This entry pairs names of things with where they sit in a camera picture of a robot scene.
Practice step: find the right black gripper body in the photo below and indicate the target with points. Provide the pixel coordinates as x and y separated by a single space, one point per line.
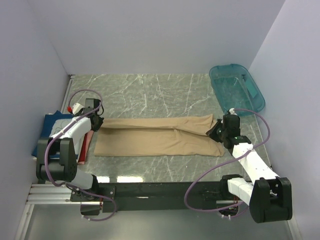
216 130

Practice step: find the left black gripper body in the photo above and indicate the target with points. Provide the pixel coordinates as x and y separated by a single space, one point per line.
97 122

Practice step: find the beige t shirt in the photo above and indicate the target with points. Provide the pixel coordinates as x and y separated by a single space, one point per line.
149 137

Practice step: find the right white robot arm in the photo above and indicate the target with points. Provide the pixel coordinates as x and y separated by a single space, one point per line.
268 196

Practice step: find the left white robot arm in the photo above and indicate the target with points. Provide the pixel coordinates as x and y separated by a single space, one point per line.
56 160

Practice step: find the red folded t shirt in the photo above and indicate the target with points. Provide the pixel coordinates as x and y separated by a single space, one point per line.
85 144

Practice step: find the teal plastic bin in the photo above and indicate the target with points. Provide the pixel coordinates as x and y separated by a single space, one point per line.
234 87

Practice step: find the black base beam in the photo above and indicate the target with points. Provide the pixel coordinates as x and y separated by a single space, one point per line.
143 196

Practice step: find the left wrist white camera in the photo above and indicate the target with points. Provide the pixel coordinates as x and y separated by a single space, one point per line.
75 108

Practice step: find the wrist white camera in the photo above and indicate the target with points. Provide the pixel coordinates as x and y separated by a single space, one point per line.
75 108
231 111

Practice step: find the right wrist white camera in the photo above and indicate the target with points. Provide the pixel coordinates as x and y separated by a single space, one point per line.
231 111

